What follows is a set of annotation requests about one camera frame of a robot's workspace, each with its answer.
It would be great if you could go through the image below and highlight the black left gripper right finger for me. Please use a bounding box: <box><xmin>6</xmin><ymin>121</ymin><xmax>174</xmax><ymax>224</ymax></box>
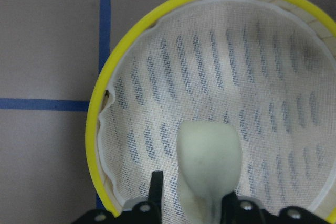
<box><xmin>222</xmin><ymin>191</ymin><xmax>240</xmax><ymax>224</ymax></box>

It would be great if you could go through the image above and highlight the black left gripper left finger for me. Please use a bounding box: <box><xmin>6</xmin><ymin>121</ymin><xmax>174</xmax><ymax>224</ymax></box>
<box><xmin>148</xmin><ymin>171</ymin><xmax>164</xmax><ymax>208</ymax></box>

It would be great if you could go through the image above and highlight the cream white bun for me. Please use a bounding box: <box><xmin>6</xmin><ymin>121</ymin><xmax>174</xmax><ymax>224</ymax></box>
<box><xmin>176</xmin><ymin>121</ymin><xmax>242</xmax><ymax>223</ymax></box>

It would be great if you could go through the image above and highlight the yellow rimmed steamer centre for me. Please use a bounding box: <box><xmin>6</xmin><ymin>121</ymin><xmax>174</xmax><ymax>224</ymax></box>
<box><xmin>86</xmin><ymin>0</ymin><xmax>335</xmax><ymax>223</ymax></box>

